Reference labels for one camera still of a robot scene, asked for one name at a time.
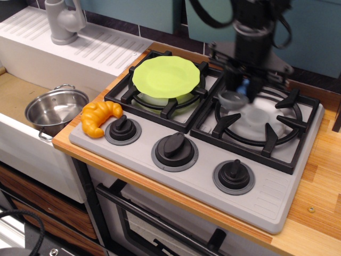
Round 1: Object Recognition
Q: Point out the white toy sink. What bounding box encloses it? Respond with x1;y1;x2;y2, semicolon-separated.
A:
1;7;151;203

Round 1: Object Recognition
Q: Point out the black right burner grate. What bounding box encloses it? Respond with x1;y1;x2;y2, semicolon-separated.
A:
190;78;324;174

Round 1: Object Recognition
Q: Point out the grey toy stove top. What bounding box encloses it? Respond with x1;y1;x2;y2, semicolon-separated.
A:
69;51;324;234

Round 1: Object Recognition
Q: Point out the grey toy faucet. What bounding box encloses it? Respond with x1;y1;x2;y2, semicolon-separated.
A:
45;0;86;45

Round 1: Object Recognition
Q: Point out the black stove knob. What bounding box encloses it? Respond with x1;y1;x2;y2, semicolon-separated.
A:
151;132;199;172
213;159;256;196
104;115;142;146

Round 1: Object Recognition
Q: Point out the lime green plate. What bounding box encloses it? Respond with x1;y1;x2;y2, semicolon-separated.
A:
132;56;200;99

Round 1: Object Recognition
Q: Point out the black left stove knob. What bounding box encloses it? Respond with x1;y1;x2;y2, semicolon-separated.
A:
104;115;142;146

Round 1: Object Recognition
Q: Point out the black middle stove knob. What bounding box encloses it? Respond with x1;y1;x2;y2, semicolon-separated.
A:
151;132;199;172

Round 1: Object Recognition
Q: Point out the black left burner grate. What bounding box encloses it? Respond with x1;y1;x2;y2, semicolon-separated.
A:
104;50;222;133

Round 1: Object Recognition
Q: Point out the wooden drawer front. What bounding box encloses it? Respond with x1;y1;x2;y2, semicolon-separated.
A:
1;163;104;255

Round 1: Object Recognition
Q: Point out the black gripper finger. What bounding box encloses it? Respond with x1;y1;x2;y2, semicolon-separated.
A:
247;76;264;103
224;66;243;92

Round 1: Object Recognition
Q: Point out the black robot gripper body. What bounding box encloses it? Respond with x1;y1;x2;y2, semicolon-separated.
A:
209;25;294;86

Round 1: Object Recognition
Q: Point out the black burner grate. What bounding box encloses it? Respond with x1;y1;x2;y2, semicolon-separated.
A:
190;78;324;174
104;50;222;133

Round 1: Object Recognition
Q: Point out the stainless steel pot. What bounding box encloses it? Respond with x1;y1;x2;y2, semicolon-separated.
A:
25;84;89;141

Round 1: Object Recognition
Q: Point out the blue handled grey spoon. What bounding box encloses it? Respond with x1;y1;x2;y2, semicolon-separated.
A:
217;79;249;110

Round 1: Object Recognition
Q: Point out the black right stove knob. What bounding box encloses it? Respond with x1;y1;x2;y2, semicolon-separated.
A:
213;159;256;196

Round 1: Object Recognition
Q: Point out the black braided cable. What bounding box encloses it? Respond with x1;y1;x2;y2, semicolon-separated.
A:
0;209;44;256

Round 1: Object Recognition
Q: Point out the black oven door handle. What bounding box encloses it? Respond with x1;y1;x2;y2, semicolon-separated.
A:
95;184;226;255

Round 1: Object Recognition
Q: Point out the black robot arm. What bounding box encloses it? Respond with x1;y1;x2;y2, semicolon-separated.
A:
209;1;294;102

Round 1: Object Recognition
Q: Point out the orange plastic croissant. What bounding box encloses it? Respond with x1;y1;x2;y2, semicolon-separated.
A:
81;101;123;138

